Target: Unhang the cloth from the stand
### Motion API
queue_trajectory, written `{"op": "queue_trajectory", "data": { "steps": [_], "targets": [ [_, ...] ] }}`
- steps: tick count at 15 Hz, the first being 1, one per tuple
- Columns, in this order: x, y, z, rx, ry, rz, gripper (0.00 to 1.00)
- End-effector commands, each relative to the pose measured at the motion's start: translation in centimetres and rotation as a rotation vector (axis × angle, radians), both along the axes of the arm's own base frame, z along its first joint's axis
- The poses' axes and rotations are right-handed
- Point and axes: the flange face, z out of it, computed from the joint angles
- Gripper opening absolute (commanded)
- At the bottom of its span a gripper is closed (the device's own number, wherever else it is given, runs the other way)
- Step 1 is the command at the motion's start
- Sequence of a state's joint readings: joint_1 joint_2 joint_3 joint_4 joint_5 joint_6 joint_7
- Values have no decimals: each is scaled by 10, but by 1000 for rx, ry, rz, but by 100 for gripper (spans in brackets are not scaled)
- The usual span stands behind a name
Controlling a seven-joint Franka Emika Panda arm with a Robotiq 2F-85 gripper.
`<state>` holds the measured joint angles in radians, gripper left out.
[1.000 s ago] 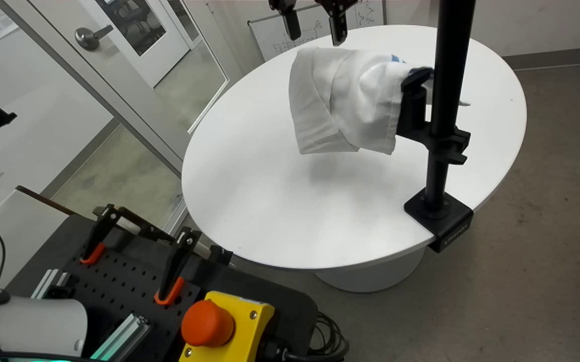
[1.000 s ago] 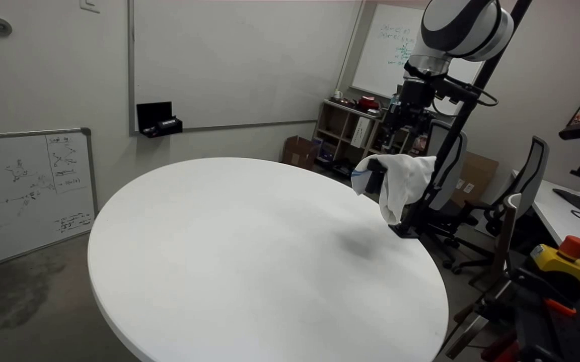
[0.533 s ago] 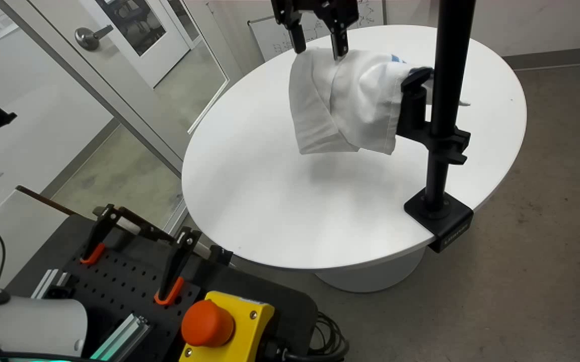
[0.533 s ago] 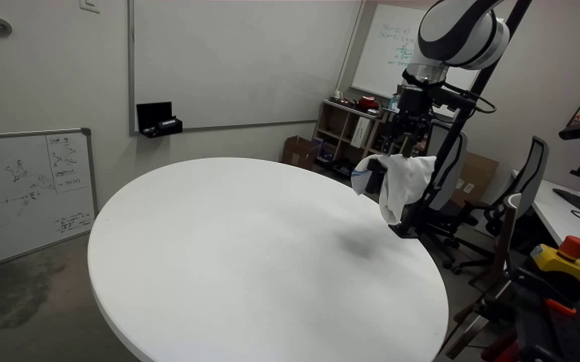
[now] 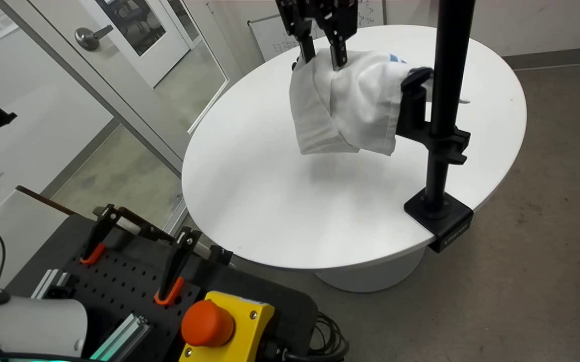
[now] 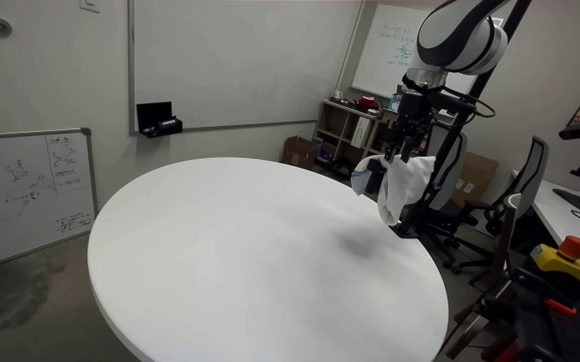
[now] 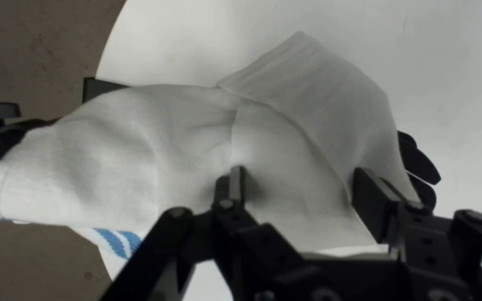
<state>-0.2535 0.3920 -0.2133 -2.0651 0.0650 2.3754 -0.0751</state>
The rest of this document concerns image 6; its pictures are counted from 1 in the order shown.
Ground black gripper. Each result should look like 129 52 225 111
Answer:
386 84 432 162

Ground white cloth with blue stripes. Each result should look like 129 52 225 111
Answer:
350 155 435 225

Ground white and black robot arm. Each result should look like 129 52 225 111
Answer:
386 0 507 160

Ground wooden shelf unit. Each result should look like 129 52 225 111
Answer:
314 99 398 180

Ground cardboard box on floor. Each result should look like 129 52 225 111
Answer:
282 137 317 168

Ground grey office chair near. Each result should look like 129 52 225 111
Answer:
450 137 551 274

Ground white side desk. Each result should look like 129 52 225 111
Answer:
533 181 580 243

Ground yellow red emergency stop button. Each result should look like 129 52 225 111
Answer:
530 236 580 283

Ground black marker tray box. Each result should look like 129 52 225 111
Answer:
137 100 183 138

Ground leaning floor whiteboard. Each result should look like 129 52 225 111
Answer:
0 127 98 261

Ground brown cardboard box by wall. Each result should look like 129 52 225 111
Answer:
452 153 500 208

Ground far wall whiteboard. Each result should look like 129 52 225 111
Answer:
350 5 480 121

